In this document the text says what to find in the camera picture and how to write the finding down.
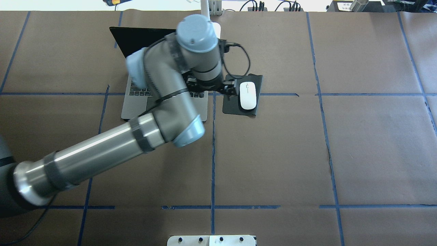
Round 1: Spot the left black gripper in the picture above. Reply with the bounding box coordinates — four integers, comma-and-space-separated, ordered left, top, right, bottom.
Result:
186, 75, 239, 96

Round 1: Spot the dark grey mouse pad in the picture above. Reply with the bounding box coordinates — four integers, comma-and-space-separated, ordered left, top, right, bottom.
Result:
222, 73, 264, 116

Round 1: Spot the white computer mouse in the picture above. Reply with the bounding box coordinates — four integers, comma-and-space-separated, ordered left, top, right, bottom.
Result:
239, 81, 257, 110

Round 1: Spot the dark grey laptop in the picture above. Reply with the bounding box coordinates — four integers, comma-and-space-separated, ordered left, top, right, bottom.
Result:
109, 27, 209, 122

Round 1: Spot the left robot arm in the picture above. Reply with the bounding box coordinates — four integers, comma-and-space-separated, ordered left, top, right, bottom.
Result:
1, 14, 237, 218

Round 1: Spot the white desk lamp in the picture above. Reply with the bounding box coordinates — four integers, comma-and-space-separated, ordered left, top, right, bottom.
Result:
200, 0, 221, 39

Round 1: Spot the silver metal cylinder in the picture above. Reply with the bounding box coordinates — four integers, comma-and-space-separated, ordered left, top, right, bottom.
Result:
350, 0, 369, 12

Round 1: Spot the aluminium frame post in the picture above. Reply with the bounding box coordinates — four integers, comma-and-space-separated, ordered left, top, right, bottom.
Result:
208, 0, 223, 16

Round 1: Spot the white pedestal column mount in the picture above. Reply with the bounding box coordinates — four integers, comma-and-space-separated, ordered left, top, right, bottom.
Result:
167, 235, 257, 246

